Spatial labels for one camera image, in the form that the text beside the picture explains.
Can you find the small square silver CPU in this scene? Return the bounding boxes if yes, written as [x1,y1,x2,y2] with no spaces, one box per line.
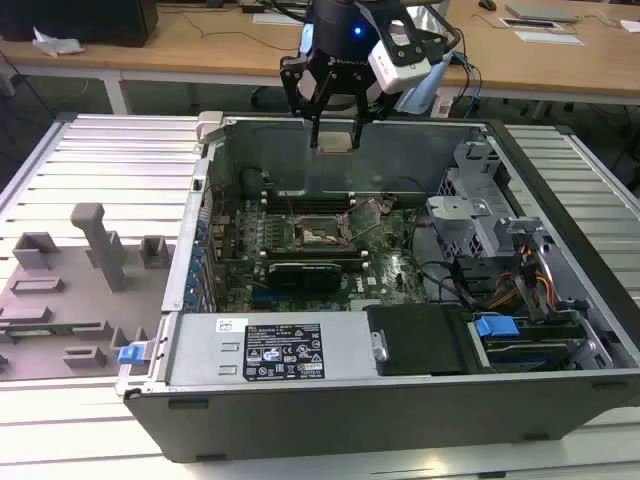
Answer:
[319,131,354,154]

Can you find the white paper sheet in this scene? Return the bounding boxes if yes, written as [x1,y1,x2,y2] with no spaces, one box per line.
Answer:
[514,29,585,47]

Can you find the green motherboard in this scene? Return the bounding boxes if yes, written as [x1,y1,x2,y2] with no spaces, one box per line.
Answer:
[209,192,436,314]

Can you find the black RAM slot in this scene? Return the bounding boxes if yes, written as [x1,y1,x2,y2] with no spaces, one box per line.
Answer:
[259,253,366,262]
[259,246,364,255]
[264,192,351,202]
[264,201,352,212]

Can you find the green RAM stick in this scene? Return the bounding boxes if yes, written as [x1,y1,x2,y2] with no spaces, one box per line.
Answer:
[0,322,101,337]

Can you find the black graphics card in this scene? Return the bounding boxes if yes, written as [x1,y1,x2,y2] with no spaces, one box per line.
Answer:
[267,259,344,301]

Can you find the blue cable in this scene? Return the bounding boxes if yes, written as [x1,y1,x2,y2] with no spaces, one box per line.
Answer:
[448,48,484,119]

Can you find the grey parts rack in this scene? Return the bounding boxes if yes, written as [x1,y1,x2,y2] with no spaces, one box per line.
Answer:
[0,202,177,382]

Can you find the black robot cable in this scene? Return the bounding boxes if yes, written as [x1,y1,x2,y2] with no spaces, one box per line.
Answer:
[427,23,464,57]

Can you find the grey case release latch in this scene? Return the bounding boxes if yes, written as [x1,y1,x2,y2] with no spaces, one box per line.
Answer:
[195,111,224,147]

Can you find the grey plastic drive bracket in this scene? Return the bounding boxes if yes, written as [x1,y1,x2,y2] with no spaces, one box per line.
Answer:
[492,216,547,252]

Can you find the silver metal drive cage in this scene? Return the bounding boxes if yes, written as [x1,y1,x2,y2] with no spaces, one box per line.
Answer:
[426,141,517,261]

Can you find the black internal cables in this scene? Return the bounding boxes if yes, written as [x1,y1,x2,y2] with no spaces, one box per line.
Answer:
[412,219,479,307]

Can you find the black drive bay cover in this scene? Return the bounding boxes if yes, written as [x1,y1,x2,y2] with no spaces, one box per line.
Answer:
[366,303,475,377]

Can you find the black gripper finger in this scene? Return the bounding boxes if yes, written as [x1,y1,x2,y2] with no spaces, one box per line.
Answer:
[349,74,399,149]
[279,54,337,149]

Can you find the grey closed laptop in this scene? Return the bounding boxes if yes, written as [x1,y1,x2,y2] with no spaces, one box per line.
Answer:
[504,2,584,24]

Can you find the hard disk in blue carrier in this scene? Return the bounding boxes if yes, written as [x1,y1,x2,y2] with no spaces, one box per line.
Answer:
[474,313,574,372]

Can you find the wooden desk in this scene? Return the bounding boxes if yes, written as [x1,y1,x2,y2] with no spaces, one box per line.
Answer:
[0,0,640,117]

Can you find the CPU socket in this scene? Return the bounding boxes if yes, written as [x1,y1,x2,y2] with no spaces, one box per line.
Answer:
[292,212,351,251]

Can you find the silver power supply unit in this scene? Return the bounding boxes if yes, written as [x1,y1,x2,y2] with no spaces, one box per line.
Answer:
[164,312,376,386]

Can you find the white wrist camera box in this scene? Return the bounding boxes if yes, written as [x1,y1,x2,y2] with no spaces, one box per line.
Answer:
[368,18,435,95]

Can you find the black computer tower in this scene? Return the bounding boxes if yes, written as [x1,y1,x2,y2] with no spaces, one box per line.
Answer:
[0,0,160,49]

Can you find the black power supply label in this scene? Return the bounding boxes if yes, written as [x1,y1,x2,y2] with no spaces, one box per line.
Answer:
[242,322,327,382]

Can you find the open black PC case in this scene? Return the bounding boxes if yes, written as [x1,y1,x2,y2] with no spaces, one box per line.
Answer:
[115,117,640,461]

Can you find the orange and yellow wires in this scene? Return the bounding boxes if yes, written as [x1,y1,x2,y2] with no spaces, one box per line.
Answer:
[492,243,557,311]

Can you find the crumpled white paper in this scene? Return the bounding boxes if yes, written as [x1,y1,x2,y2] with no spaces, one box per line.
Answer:
[32,25,85,57]

